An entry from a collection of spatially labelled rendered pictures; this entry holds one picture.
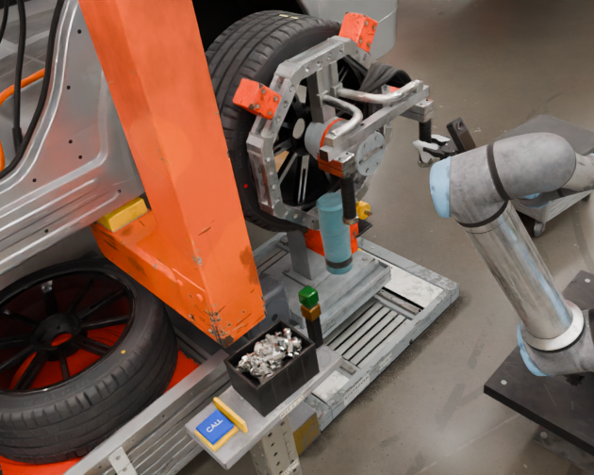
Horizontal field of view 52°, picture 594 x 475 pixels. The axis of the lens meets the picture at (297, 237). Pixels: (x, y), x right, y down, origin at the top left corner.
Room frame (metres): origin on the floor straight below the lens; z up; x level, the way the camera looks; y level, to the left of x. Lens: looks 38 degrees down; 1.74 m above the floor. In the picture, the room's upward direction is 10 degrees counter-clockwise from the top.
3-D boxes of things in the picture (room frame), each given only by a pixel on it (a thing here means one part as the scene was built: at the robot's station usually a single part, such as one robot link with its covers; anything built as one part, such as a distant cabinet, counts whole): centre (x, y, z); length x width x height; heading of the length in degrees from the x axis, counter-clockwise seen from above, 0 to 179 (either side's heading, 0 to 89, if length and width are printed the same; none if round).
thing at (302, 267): (1.73, -0.03, 0.32); 0.40 x 0.30 x 0.28; 129
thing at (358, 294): (1.73, -0.03, 0.13); 0.50 x 0.36 x 0.10; 129
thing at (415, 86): (1.56, -0.29, 1.03); 0.19 x 0.18 x 0.11; 39
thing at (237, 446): (1.03, 0.15, 0.44); 0.43 x 0.17 x 0.03; 129
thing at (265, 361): (1.06, 0.12, 0.51); 0.20 x 0.14 x 0.13; 125
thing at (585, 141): (2.17, -1.12, 0.17); 0.43 x 0.36 x 0.34; 119
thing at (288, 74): (1.60, -0.14, 0.85); 0.54 x 0.07 x 0.54; 129
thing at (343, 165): (1.33, -0.13, 0.93); 0.09 x 0.05 x 0.05; 39
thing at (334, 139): (1.44, -0.14, 1.03); 0.19 x 0.18 x 0.11; 39
